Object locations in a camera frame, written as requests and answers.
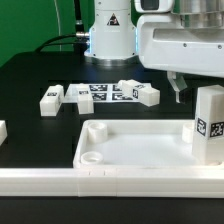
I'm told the white marker base plate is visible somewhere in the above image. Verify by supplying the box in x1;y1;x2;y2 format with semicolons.
64;83;136;103

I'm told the white thin cable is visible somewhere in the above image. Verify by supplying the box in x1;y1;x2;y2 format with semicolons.
53;0;63;52

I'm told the black cable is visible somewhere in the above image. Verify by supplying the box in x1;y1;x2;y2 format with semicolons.
33;0;91;54

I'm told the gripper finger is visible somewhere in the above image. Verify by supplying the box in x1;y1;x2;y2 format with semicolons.
167;71;187;103

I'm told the white block left edge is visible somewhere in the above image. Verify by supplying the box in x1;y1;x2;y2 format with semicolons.
0;120;7;146

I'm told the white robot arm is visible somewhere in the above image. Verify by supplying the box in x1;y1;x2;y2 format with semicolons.
85;0;224;92

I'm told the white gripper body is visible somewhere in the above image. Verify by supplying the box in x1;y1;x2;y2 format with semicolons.
137;14;224;77

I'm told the white desk top tray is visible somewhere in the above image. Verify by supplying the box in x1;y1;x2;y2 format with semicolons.
72;119;224;169

